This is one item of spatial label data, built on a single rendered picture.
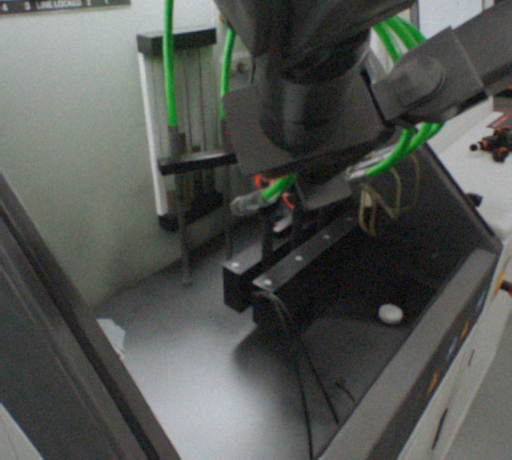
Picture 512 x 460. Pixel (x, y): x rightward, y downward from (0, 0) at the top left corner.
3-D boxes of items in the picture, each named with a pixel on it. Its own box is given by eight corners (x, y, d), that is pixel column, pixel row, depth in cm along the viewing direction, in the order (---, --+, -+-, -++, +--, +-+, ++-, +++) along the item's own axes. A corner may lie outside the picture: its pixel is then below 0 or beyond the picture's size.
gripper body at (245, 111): (221, 104, 34) (208, 53, 27) (347, 68, 34) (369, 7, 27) (244, 182, 33) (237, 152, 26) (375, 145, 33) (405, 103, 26)
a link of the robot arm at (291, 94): (292, 97, 20) (401, 37, 20) (219, -21, 21) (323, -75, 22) (286, 146, 27) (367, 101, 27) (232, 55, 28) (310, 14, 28)
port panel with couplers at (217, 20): (228, 149, 91) (223, -20, 76) (217, 145, 93) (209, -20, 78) (268, 132, 100) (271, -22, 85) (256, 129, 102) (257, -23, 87)
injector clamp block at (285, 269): (270, 366, 70) (272, 291, 63) (224, 335, 76) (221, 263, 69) (371, 266, 93) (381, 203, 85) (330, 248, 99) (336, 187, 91)
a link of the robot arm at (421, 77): (451, 84, 34) (464, 101, 42) (390, -39, 36) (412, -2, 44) (318, 154, 40) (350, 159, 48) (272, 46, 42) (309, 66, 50)
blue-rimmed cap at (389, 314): (395, 329, 77) (396, 323, 77) (374, 318, 80) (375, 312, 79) (405, 317, 80) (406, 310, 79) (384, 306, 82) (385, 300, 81)
